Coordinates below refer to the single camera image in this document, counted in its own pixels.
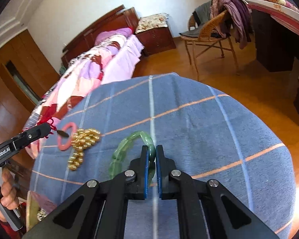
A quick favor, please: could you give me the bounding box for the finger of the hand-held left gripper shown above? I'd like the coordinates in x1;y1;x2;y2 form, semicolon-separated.
12;121;53;150

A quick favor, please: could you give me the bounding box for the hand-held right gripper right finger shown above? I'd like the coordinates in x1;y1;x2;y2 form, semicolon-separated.
156;144;281;239

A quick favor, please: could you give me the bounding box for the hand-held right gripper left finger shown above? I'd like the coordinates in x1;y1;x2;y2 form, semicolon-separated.
22;144;152;239

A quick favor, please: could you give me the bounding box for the red corded pendant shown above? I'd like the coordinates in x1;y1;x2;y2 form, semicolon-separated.
37;118;70;140

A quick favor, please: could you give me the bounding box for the green jade bracelet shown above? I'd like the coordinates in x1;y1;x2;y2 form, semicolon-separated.
109;131;156;188

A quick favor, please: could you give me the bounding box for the pink tin box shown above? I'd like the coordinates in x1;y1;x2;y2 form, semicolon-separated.
25;190;58;232

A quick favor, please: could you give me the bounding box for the person's left hand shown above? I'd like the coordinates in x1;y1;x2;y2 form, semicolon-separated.
0;167;18;222

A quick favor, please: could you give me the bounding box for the pink bangle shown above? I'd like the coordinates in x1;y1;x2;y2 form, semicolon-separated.
57;122;78;152

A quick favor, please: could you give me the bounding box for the blue checked tablecloth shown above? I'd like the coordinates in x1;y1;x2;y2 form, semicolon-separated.
25;72;296;239

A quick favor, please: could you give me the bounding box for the wooden wardrobe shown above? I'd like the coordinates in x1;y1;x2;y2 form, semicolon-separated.
0;28;61;135

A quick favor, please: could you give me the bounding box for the pink patchwork quilt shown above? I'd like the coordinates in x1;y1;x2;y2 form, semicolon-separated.
22;36;130;159

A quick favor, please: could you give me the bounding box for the lilac bed sheet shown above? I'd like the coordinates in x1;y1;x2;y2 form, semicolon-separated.
100;35;145;85

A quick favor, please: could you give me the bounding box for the wooden bed headboard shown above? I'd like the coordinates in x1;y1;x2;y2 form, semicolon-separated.
61;4;140;68

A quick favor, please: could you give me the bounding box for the purple pillow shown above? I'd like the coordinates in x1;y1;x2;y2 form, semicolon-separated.
95;27;133;46

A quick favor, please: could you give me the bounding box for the wooden nightstand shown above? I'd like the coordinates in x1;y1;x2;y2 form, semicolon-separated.
136;25;177;57

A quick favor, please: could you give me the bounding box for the floral cushion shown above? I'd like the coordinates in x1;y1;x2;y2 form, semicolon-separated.
135;14;170;34

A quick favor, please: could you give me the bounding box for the wicker chair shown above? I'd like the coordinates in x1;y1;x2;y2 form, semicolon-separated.
179;10;241;76

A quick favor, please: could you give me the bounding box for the grey garment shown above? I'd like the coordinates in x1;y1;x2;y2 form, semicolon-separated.
179;0;214;38

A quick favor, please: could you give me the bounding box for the dark wooden desk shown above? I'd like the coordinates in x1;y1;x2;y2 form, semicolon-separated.
250;5;299;133

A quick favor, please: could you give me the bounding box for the purple garment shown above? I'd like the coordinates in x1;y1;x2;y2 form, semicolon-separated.
210;0;254;50

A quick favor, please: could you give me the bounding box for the white red-edged desk cloth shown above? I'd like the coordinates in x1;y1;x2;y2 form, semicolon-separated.
242;0;299;41

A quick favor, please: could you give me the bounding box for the floral pillow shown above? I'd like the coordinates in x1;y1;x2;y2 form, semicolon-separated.
257;0;299;14

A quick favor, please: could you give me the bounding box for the gold bead bracelet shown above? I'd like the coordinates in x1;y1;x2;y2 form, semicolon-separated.
67;128;101;172

